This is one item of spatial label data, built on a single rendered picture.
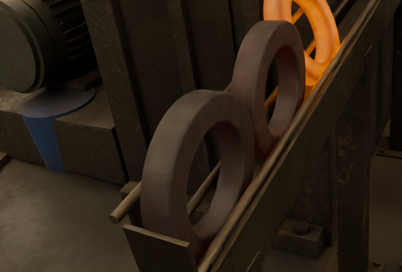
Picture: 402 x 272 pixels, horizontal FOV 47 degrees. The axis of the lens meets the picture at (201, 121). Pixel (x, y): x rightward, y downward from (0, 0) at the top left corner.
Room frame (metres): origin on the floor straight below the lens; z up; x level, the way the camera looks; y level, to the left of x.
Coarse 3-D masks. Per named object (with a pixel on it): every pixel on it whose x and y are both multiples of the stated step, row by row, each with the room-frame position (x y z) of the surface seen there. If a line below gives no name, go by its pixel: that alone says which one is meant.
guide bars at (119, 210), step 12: (348, 0) 0.96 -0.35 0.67; (300, 12) 0.79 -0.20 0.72; (336, 12) 0.90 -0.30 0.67; (312, 48) 0.77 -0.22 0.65; (276, 96) 0.63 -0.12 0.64; (264, 108) 0.60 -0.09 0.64; (216, 168) 0.49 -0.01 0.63; (216, 180) 0.47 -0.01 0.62; (132, 192) 0.39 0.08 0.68; (204, 192) 0.45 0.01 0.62; (120, 204) 0.38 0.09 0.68; (132, 204) 0.38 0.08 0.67; (192, 204) 0.43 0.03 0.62; (120, 216) 0.37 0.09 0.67; (132, 216) 0.38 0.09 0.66
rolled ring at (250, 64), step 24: (264, 24) 0.56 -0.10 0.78; (288, 24) 0.58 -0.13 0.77; (240, 48) 0.53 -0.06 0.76; (264, 48) 0.51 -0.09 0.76; (288, 48) 0.59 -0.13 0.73; (240, 72) 0.50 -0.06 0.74; (264, 72) 0.51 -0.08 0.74; (288, 72) 0.61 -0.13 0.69; (240, 96) 0.49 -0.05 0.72; (288, 96) 0.60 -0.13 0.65; (264, 120) 0.50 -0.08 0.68; (288, 120) 0.57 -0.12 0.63; (264, 144) 0.49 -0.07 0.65
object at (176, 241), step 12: (132, 228) 0.35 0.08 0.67; (132, 240) 0.35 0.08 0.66; (144, 240) 0.34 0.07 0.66; (156, 240) 0.33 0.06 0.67; (168, 240) 0.32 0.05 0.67; (180, 240) 0.32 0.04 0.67; (132, 252) 0.35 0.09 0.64; (144, 252) 0.34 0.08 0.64; (156, 252) 0.33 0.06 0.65; (168, 252) 0.32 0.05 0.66; (180, 252) 0.32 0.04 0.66; (192, 252) 0.31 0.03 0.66; (144, 264) 0.35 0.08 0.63; (156, 264) 0.34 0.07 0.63; (168, 264) 0.33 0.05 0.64; (180, 264) 0.32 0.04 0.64; (192, 264) 0.31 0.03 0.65
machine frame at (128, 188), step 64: (128, 0) 1.23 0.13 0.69; (192, 0) 1.12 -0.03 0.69; (256, 0) 1.00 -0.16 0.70; (128, 64) 1.25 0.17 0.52; (192, 64) 1.12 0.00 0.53; (384, 64) 1.45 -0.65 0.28; (128, 128) 1.31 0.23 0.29; (384, 128) 1.49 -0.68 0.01; (128, 192) 1.27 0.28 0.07; (192, 192) 1.20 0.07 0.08; (320, 192) 0.96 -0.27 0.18
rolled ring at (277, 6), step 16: (272, 0) 0.71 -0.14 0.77; (288, 0) 0.71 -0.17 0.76; (304, 0) 0.78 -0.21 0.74; (320, 0) 0.79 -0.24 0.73; (272, 16) 0.69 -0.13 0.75; (288, 16) 0.69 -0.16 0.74; (320, 16) 0.78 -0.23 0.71; (320, 32) 0.78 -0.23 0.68; (336, 32) 0.78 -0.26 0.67; (320, 48) 0.76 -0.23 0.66; (336, 48) 0.75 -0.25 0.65; (320, 64) 0.69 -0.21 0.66
